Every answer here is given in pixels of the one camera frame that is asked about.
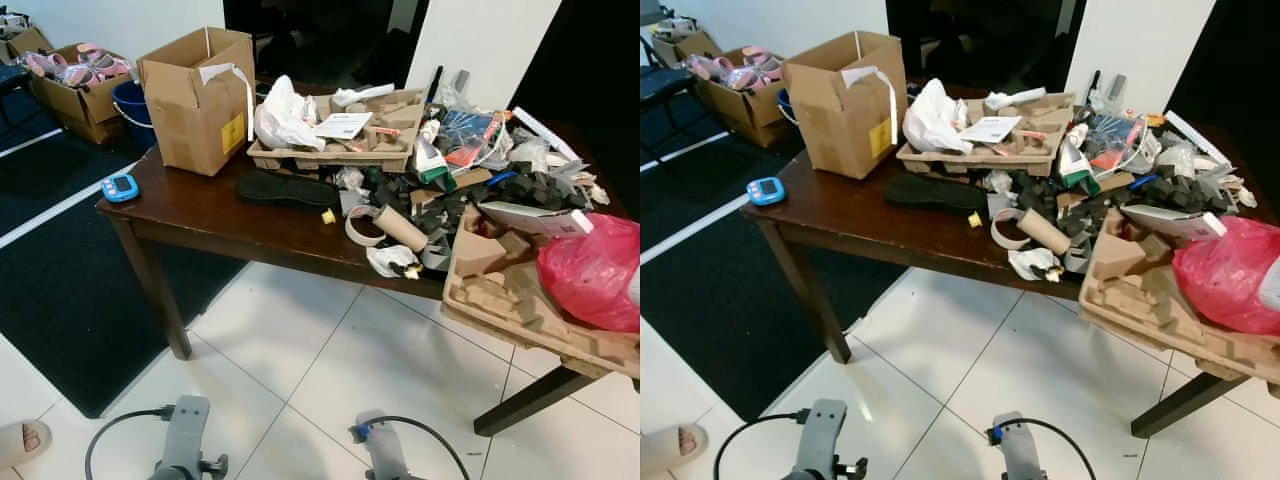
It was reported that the red plastic bag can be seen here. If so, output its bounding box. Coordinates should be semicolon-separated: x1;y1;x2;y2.
537;213;641;334
1172;215;1280;336

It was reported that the flat white box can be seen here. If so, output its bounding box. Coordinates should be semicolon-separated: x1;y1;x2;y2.
478;200;594;239
1120;203;1228;241

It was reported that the black foam scrap heap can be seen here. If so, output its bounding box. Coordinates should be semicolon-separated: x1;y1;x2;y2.
360;160;601;266
1005;165;1246;266

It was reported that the black floor mat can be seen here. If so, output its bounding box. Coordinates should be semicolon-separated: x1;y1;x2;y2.
640;95;906;421
0;90;251;419

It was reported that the blue digital timer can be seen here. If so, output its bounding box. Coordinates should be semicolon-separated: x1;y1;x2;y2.
746;176;788;207
100;172;141;204

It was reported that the long white strip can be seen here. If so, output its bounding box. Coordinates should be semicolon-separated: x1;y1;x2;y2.
512;105;581;161
1163;110;1233;166

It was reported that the brown pulp tray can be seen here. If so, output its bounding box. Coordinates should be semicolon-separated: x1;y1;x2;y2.
895;92;1076;176
440;205;641;379
247;88;426;173
1078;208;1280;383

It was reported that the dark chair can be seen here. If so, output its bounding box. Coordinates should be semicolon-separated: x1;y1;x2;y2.
640;62;698;113
0;60;33;106

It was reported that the cardboard box of pink items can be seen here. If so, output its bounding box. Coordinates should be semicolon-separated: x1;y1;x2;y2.
28;42;136;144
690;45;793;151

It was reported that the clear plastic package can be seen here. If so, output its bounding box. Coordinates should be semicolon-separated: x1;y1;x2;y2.
440;108;511;171
1085;112;1151;173

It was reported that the bare foot in beige slipper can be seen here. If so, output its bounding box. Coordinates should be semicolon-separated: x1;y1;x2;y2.
0;420;53;469
640;422;709;476

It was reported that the dark wooden table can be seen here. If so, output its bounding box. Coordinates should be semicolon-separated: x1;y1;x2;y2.
740;80;1280;439
95;75;641;438

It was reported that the green white carton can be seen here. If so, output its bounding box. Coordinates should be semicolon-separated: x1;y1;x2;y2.
1058;123;1101;189
413;120;458;186

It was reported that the tall open cardboard box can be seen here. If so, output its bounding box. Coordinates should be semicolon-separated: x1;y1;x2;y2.
137;27;257;178
782;30;908;181

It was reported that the brown cardboard tube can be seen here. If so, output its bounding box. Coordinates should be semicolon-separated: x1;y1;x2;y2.
373;205;429;253
1018;207;1071;256

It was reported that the crumpled white wrapper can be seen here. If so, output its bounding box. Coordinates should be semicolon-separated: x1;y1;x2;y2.
1008;247;1063;283
365;245;421;281

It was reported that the pink tape roll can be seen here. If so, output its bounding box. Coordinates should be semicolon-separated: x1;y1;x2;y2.
990;207;1031;251
345;205;386;248

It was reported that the black shoe insole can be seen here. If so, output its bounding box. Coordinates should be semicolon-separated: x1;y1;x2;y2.
237;170;341;213
885;173;989;214

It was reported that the white plastic tube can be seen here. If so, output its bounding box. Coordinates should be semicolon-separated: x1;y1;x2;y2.
335;83;396;109
985;87;1046;111

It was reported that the white plastic bag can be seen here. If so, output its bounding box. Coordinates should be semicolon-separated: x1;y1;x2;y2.
902;78;973;156
253;75;326;153

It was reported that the white printed leaflet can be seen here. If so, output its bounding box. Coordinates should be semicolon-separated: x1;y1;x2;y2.
313;112;374;141
958;115;1023;144

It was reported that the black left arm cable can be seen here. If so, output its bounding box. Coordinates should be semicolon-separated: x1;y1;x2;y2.
712;408;813;480
84;405;179;480

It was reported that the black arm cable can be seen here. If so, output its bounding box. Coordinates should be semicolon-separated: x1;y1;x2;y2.
350;415;471;480
84;405;179;480
987;417;1099;480
712;408;813;480

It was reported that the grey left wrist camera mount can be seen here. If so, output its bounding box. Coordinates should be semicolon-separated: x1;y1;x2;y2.
785;398;869;480
150;395;229;480

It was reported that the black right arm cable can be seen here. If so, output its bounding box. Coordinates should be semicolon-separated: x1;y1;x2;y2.
987;417;1099;480
350;415;471;480

